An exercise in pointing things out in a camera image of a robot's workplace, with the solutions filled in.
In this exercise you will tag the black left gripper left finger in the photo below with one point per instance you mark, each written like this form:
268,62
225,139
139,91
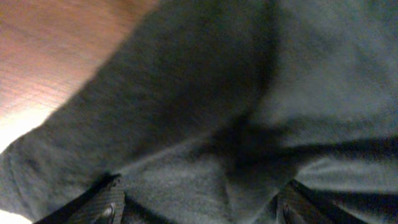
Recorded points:
102,204

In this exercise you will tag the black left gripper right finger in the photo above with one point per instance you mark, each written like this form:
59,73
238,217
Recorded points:
297,204

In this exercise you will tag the black printed t-shirt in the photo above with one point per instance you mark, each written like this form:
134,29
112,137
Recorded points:
209,108

